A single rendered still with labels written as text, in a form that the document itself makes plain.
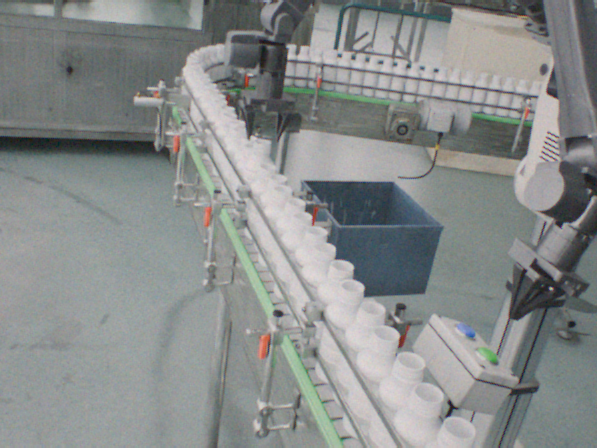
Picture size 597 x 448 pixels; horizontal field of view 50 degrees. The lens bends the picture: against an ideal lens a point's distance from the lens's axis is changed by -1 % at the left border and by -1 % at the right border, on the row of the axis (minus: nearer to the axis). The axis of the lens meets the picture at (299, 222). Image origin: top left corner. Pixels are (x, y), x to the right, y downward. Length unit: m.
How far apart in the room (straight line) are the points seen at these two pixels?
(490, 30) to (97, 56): 2.85
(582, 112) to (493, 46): 4.36
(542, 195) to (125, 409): 1.87
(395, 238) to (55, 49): 3.04
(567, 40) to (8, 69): 3.82
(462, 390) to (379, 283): 0.88
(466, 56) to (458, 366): 4.39
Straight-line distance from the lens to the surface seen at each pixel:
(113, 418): 2.42
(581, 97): 0.93
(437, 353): 1.00
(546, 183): 0.87
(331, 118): 2.84
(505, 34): 5.29
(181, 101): 2.12
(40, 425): 2.42
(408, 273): 1.83
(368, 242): 1.72
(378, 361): 0.87
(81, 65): 4.38
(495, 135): 2.99
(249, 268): 1.30
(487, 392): 0.97
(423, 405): 0.78
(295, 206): 1.19
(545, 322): 1.65
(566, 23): 0.93
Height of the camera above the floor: 1.64
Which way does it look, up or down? 25 degrees down
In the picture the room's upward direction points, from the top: 9 degrees clockwise
